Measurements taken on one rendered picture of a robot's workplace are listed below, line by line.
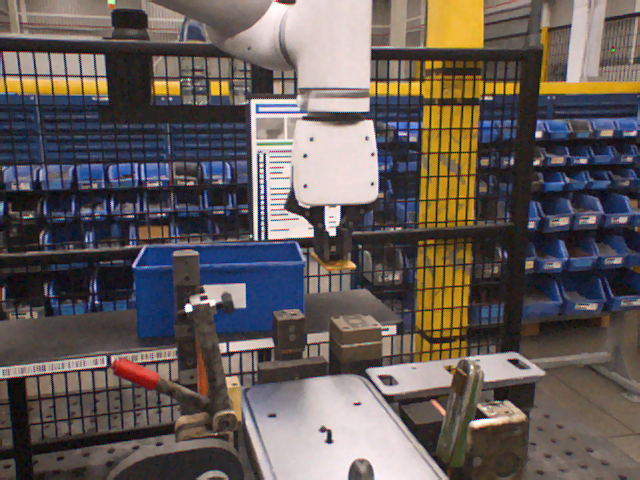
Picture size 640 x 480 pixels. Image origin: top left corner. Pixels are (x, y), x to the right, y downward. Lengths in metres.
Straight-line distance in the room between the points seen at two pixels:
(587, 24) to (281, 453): 4.74
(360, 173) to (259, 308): 0.48
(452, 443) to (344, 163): 0.39
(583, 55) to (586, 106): 2.08
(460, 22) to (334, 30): 0.79
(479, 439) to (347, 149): 0.41
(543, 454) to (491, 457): 0.63
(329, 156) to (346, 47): 0.12
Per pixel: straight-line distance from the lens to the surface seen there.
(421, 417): 1.01
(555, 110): 3.18
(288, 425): 0.93
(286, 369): 1.11
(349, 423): 0.94
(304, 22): 0.75
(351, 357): 1.12
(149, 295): 1.17
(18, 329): 1.31
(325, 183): 0.74
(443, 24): 1.49
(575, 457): 1.54
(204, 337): 0.78
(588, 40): 5.31
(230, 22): 0.64
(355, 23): 0.74
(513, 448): 0.92
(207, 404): 0.83
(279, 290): 1.16
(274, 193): 1.33
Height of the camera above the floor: 1.45
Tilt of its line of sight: 13 degrees down
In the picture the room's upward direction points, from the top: straight up
